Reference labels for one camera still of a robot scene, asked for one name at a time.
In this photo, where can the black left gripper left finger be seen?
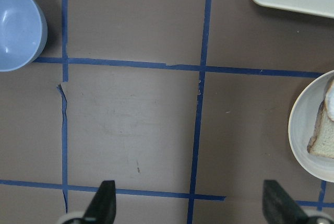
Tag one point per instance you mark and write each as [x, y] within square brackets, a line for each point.
[102, 208]

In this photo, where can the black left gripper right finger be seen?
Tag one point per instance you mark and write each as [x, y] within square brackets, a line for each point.
[279, 207]

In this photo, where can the white round plate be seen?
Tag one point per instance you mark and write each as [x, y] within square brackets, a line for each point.
[301, 127]

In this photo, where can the bottom bread slice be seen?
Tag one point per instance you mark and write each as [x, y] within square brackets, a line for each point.
[321, 142]

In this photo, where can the fried egg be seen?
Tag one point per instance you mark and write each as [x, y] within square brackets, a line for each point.
[329, 101]

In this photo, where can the blue bowl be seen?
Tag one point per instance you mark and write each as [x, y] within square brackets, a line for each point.
[23, 33]

